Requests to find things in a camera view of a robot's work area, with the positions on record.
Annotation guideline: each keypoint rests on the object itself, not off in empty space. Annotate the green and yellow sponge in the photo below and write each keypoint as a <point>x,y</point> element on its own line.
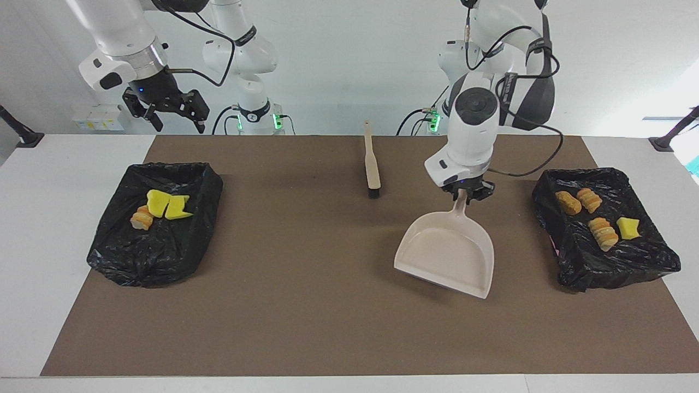
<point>628,228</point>

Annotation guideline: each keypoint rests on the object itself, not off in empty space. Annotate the brown bread roll piece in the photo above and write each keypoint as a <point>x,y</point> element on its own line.
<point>569,203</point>

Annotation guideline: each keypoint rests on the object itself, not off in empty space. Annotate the pale yellowish sponge chunk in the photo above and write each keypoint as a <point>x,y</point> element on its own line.
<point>603,233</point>

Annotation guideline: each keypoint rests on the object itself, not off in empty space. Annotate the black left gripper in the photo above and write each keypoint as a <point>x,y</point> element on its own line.
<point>469,185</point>

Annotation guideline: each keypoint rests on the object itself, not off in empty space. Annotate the brown table mat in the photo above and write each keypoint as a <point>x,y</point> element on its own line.
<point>273,316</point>

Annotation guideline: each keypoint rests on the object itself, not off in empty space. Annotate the teal plastic object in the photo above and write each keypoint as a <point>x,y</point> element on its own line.
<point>694,166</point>

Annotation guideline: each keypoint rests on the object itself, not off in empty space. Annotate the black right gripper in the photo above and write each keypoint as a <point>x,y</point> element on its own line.
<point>158,90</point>

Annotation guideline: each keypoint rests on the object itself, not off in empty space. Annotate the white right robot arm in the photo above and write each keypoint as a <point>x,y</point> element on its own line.
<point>125,33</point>

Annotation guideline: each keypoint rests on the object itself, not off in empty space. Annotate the notched yellow sponge piece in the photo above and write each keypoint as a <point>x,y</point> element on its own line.
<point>177,208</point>

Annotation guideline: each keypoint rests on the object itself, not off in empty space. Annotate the pale whitish sponge chunk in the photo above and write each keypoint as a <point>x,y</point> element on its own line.
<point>590,200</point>

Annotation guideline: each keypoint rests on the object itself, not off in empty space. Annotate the black camera stand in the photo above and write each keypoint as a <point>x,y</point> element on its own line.
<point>669,139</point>
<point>22,134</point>

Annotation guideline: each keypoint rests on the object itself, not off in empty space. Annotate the orange striped croissant piece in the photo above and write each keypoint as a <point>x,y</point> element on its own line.
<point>142,220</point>

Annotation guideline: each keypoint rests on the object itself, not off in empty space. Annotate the beige hand brush black bristles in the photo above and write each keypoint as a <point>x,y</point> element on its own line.
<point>372,164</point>

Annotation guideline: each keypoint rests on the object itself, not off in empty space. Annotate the white wall outlet box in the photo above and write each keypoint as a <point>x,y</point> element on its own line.
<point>90,119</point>

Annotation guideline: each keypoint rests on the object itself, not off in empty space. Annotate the black bag lined trash bin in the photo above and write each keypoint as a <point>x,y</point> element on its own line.
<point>153,251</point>
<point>600,267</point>

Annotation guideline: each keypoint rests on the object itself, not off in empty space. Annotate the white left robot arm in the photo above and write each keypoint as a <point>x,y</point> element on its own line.
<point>469,142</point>

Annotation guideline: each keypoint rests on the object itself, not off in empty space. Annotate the beige plastic dustpan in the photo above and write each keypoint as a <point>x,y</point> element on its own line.
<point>448,251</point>

